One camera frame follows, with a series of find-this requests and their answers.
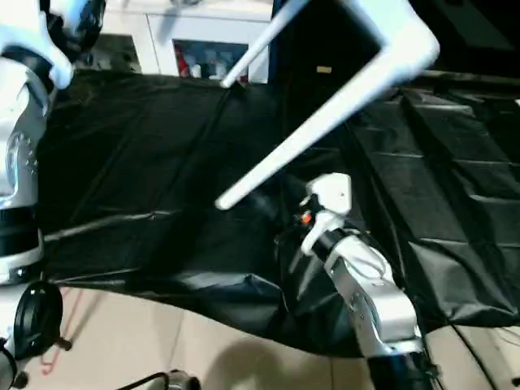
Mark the red package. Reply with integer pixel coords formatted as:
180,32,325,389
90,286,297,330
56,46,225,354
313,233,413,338
175,46,192,79

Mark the thin red cable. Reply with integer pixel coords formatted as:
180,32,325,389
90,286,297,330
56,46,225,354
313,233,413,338
40,290,85,375

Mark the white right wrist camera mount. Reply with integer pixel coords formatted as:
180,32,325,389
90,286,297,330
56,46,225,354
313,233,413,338
300,172,353,255

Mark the dark brown rounded object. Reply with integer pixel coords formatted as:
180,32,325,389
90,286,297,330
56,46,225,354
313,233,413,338
160,369,202,390

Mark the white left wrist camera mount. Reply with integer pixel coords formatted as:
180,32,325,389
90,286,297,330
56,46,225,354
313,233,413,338
0,0,75,91

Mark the white plastic table leg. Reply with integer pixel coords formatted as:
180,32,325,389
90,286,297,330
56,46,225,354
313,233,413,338
219,0,304,89
214,44,411,211

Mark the white glass door cabinet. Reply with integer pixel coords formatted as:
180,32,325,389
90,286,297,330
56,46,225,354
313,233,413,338
91,0,274,85

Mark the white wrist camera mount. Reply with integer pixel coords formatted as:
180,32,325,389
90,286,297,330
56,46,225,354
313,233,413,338
300,172,353,255
0,0,75,91

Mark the black glossy mat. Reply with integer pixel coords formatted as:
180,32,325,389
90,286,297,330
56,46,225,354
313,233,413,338
32,68,520,358

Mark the black flat monitor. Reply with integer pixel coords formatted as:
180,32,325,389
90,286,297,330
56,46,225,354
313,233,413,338
422,0,520,85

